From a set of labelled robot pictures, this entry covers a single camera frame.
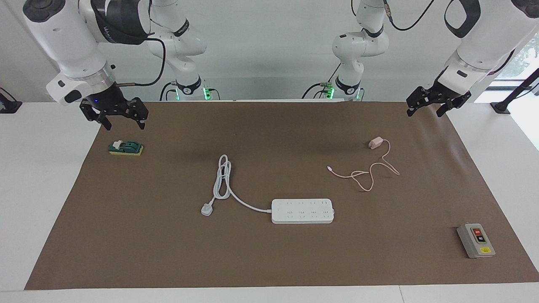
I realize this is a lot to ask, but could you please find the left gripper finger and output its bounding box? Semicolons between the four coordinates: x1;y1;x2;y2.
406;87;426;117
437;93;472;117

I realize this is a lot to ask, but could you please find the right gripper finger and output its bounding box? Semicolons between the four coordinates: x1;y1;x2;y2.
128;98;149;130
80;100;112;130

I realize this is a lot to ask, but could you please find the pink charging cable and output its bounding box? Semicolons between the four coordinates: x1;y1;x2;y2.
327;140;400;193

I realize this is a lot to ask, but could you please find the white power strip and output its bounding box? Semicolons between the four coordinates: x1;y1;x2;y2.
271;199;336;224

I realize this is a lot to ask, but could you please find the long black stand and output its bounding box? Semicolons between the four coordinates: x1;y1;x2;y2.
491;68;539;114

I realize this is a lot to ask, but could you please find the bright window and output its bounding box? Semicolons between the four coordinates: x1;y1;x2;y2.
497;34;539;80

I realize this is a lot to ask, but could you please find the small black stand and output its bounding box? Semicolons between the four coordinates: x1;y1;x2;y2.
0;87;22;114

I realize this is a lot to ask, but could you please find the grey push button box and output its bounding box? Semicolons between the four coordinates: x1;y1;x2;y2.
456;223;496;259

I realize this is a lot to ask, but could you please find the brown table mat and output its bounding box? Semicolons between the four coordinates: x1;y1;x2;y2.
24;101;539;290

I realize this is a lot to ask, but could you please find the black right base cable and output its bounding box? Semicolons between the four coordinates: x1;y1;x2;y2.
159;81;177;101

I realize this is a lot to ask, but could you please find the black base cable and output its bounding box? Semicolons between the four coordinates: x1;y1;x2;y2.
301;63;342;99
159;81;177;101

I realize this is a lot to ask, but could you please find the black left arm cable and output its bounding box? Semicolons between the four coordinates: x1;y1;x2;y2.
381;0;516;76

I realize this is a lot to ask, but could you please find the black left base cable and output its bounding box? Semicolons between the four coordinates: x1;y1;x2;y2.
301;63;342;99

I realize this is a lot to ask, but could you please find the white power cord with plug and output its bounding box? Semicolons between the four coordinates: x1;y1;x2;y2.
201;154;272;217

